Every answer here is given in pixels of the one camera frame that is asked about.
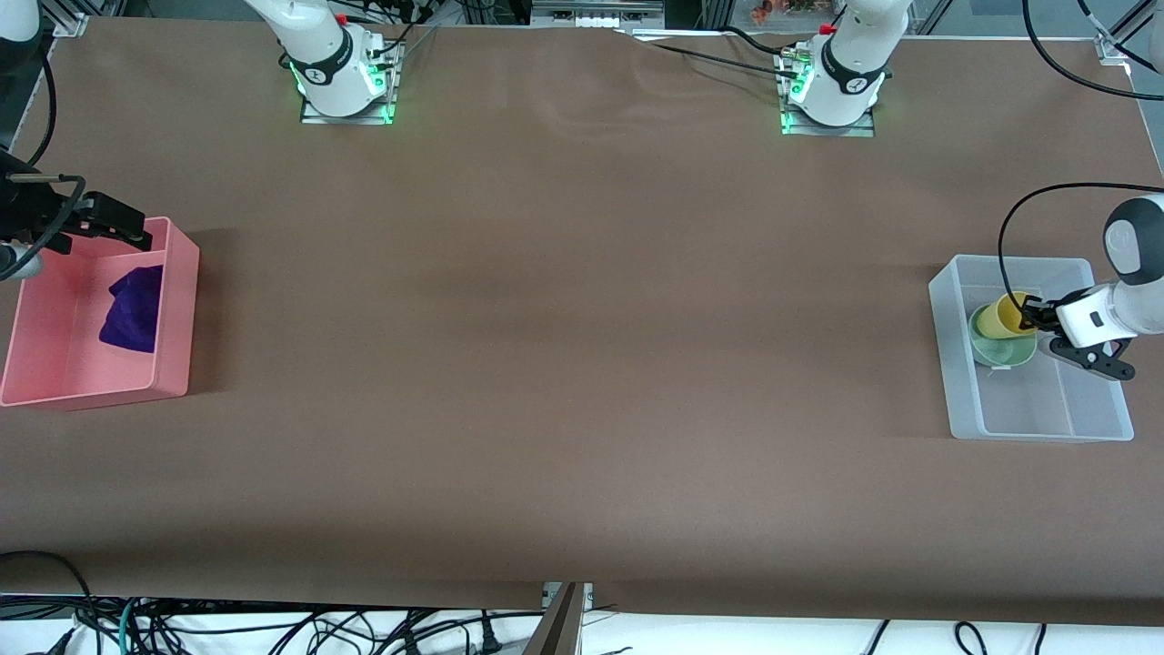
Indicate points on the mint green bowl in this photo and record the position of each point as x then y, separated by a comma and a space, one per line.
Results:
996, 350

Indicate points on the grey power strip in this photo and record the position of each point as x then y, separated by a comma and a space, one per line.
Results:
596, 13

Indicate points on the metal corner bracket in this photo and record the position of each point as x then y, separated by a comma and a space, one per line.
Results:
1114, 47
71, 25

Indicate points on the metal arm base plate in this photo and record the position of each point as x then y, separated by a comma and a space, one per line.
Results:
384, 86
859, 129

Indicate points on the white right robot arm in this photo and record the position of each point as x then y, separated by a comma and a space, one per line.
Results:
327, 64

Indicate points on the yellow cup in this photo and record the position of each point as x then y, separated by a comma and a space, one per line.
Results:
1009, 314

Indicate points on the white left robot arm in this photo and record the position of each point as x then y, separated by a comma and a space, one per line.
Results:
841, 73

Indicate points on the pink plastic bin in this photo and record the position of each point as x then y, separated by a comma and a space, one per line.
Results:
64, 364

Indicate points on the aluminium profile post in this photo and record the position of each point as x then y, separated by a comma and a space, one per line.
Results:
556, 628

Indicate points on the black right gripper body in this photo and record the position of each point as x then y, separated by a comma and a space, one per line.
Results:
29, 211

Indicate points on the purple cloth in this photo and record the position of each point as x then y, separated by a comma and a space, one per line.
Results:
135, 314

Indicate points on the translucent white plastic box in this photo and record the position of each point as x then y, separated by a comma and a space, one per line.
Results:
1046, 409

